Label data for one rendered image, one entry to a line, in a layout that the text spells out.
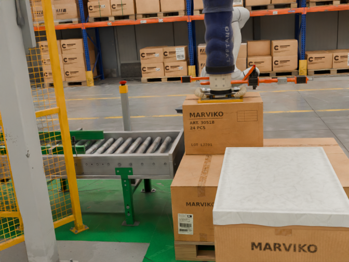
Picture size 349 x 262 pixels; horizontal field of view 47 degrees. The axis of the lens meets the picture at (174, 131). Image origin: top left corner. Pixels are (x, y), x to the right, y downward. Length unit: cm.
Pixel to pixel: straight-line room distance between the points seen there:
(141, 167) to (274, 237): 198
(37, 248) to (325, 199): 194
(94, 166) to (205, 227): 104
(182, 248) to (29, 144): 120
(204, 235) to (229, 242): 147
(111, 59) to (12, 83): 970
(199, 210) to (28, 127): 118
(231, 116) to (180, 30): 870
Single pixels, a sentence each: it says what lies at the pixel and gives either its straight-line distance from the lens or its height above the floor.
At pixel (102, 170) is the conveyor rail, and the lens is 323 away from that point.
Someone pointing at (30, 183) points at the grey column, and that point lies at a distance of 259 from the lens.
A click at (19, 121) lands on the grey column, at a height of 107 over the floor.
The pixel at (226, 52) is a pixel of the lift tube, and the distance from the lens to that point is 308.
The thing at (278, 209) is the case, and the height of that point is 102.
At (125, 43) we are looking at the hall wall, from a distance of 1197.
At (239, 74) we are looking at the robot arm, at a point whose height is 107.
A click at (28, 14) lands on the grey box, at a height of 166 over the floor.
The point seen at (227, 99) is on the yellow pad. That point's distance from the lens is 308.
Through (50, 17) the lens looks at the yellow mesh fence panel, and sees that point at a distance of 303.
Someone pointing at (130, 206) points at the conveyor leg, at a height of 17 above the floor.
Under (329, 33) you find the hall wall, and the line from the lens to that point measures 1185.
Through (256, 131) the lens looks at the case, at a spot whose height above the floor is 72.
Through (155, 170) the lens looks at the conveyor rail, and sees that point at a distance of 310.
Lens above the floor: 158
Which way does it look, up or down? 16 degrees down
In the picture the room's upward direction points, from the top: 4 degrees counter-clockwise
